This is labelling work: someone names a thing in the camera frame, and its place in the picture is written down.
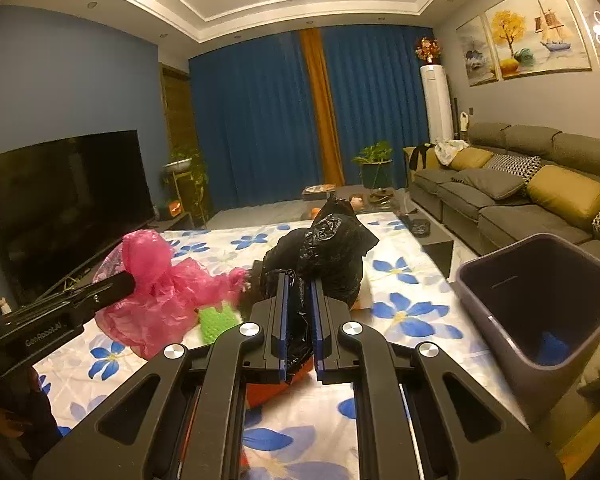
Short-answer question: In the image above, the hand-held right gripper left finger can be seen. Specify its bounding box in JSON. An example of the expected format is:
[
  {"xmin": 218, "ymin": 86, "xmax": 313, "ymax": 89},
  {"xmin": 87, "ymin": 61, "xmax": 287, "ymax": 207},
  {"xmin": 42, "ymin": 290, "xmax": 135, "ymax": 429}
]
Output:
[{"xmin": 32, "ymin": 270, "xmax": 293, "ymax": 480}]

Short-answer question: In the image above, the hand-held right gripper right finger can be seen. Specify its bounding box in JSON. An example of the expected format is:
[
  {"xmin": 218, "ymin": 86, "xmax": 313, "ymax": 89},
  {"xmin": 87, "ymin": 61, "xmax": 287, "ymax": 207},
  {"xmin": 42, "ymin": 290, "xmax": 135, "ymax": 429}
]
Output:
[{"xmin": 310, "ymin": 276, "xmax": 566, "ymax": 480}]

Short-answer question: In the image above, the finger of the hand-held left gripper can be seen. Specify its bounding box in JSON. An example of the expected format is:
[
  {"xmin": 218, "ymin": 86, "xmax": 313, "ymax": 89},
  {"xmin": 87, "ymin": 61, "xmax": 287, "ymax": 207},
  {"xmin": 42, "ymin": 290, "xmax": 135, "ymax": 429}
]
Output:
[{"xmin": 65, "ymin": 271, "xmax": 137, "ymax": 314}]

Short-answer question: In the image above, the pink plastic bag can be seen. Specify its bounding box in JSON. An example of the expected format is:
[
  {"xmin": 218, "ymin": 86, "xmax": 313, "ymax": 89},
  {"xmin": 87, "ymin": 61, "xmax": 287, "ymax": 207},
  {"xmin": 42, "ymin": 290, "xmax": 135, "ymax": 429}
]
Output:
[{"xmin": 92, "ymin": 229, "xmax": 248, "ymax": 360}]

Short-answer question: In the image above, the green foam net sleeve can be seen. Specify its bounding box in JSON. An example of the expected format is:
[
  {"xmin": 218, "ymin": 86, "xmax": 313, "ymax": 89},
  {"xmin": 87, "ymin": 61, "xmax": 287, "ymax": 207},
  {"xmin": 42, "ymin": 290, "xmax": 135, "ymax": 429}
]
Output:
[{"xmin": 196, "ymin": 302, "xmax": 237, "ymax": 346}]

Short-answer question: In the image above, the black plastic bag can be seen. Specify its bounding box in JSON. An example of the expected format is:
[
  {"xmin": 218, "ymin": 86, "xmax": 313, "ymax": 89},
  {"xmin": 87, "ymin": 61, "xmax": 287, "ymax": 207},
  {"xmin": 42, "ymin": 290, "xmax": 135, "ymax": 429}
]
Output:
[{"xmin": 250, "ymin": 195, "xmax": 381, "ymax": 386}]

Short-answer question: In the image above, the grey waste bin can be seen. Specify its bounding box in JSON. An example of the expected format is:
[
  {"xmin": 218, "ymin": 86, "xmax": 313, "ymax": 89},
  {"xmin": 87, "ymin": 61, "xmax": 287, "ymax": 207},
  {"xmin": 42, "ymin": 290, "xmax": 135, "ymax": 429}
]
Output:
[{"xmin": 454, "ymin": 233, "xmax": 600, "ymax": 423}]

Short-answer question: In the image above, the blue floral tablecloth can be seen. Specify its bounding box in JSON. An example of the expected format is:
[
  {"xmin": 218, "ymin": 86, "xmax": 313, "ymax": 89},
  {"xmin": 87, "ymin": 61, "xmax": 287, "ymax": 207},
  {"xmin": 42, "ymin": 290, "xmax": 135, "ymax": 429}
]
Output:
[{"xmin": 32, "ymin": 211, "xmax": 528, "ymax": 480}]

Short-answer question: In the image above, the black flat television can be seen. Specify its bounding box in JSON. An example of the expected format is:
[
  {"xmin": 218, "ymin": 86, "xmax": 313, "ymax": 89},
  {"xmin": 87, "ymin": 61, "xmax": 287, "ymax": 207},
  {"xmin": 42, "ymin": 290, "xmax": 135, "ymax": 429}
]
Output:
[{"xmin": 0, "ymin": 130, "xmax": 156, "ymax": 306}]

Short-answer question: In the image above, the trailing plant in white bowl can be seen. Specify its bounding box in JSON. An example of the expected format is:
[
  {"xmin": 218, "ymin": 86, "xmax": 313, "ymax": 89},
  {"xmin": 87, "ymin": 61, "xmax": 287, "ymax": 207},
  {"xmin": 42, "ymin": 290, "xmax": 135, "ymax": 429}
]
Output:
[{"xmin": 162, "ymin": 145, "xmax": 211, "ymax": 226}]

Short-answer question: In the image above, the dark coffee table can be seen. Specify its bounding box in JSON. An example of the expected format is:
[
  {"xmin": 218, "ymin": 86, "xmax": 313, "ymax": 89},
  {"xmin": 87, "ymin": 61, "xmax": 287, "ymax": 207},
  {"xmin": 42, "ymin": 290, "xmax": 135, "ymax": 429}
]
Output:
[{"xmin": 397, "ymin": 212, "xmax": 455, "ymax": 278}]

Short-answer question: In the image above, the dark glass ashtray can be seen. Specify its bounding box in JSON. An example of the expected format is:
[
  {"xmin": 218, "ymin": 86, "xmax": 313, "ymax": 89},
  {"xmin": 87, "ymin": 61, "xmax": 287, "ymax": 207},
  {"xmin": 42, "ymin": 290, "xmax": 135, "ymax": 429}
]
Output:
[{"xmin": 405, "ymin": 215, "xmax": 433, "ymax": 237}]

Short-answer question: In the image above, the tea tray with items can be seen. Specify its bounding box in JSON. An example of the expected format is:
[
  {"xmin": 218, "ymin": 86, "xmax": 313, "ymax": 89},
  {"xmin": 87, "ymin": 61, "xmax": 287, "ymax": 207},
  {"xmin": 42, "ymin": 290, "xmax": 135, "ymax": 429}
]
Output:
[{"xmin": 367, "ymin": 187, "xmax": 397, "ymax": 211}]

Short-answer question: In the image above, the wooden door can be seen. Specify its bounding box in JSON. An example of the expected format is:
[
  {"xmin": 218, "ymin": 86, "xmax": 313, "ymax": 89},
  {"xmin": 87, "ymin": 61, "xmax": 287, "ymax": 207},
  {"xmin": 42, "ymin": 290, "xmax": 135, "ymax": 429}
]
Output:
[{"xmin": 160, "ymin": 63, "xmax": 201, "ymax": 211}]

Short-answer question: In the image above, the potted plant on metal stand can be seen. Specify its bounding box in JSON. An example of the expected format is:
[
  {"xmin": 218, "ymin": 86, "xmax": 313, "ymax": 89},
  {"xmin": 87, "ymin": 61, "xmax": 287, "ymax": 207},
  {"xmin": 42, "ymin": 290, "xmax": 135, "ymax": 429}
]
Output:
[{"xmin": 351, "ymin": 141, "xmax": 395, "ymax": 191}]

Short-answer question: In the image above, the black garment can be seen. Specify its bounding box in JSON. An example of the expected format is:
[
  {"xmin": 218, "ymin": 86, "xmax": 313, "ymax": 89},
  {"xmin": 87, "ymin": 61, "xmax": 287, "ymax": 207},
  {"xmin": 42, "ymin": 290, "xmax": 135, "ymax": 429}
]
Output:
[{"xmin": 408, "ymin": 143, "xmax": 437, "ymax": 171}]

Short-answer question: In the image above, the grey sectional sofa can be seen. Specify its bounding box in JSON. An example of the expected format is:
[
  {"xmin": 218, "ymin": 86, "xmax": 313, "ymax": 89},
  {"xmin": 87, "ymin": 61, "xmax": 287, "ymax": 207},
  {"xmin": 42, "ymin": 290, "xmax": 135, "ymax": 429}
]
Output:
[{"xmin": 404, "ymin": 122, "xmax": 600, "ymax": 396}]

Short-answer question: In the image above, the blue curtain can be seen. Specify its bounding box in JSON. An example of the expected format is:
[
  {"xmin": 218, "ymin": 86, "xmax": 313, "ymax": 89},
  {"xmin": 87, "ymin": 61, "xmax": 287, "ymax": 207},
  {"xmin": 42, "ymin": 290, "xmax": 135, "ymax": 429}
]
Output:
[
  {"xmin": 322, "ymin": 25, "xmax": 433, "ymax": 192},
  {"xmin": 188, "ymin": 30, "xmax": 326, "ymax": 211}
]

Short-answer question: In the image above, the orange curtain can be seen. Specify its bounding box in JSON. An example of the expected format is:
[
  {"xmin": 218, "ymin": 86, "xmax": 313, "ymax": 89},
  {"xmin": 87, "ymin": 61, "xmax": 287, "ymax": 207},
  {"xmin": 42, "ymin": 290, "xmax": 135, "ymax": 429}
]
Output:
[{"xmin": 300, "ymin": 27, "xmax": 346, "ymax": 187}]

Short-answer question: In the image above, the white cloth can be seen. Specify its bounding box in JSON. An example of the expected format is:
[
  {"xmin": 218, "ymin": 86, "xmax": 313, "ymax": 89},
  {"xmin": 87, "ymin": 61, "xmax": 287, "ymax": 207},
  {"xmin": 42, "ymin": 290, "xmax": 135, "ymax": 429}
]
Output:
[{"xmin": 434, "ymin": 139, "xmax": 470, "ymax": 165}]

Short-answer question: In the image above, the grey cushion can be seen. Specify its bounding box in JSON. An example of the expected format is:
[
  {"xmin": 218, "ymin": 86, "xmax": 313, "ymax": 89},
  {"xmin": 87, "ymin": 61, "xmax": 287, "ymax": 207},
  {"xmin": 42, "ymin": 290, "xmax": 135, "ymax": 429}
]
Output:
[{"xmin": 452, "ymin": 167, "xmax": 526, "ymax": 201}]

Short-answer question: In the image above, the small yellow cushion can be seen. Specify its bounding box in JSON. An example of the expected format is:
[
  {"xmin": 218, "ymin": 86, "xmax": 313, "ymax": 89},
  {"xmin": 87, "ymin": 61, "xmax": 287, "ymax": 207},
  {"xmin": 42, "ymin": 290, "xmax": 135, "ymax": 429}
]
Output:
[{"xmin": 450, "ymin": 147, "xmax": 496, "ymax": 171}]

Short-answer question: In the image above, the blue wrapper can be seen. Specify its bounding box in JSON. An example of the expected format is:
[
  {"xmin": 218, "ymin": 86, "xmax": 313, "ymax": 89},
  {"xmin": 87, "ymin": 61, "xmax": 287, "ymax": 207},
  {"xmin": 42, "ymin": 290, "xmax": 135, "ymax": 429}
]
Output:
[{"xmin": 535, "ymin": 331, "xmax": 571, "ymax": 367}]

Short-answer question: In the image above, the white standing air conditioner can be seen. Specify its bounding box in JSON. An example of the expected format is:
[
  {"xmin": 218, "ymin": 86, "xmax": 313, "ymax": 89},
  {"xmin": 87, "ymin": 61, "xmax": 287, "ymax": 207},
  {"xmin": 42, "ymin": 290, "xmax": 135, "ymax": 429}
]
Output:
[{"xmin": 420, "ymin": 64, "xmax": 456, "ymax": 143}]

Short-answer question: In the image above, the large yellow cushion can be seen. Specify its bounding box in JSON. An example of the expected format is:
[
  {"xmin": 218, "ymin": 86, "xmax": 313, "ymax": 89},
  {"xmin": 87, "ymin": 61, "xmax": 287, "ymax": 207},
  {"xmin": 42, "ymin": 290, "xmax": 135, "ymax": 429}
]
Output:
[{"xmin": 526, "ymin": 165, "xmax": 600, "ymax": 218}]

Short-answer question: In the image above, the red artificial flower bouquet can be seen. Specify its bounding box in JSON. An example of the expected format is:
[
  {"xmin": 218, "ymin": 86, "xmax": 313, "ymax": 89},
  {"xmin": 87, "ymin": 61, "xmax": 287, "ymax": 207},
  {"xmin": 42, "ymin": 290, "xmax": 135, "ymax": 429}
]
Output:
[{"xmin": 414, "ymin": 36, "xmax": 440, "ymax": 66}]

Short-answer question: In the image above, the grey landscape painting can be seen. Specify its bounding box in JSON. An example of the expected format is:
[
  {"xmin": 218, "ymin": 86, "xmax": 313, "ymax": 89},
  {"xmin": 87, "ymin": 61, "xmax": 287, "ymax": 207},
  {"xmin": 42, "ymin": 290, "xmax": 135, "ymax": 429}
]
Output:
[{"xmin": 455, "ymin": 15, "xmax": 501, "ymax": 87}]

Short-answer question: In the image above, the tree and sailboat painting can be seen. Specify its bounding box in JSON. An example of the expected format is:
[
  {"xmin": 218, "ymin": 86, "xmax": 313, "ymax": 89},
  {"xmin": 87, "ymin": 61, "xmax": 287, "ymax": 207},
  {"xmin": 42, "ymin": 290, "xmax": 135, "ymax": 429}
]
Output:
[{"xmin": 485, "ymin": 0, "xmax": 593, "ymax": 81}]

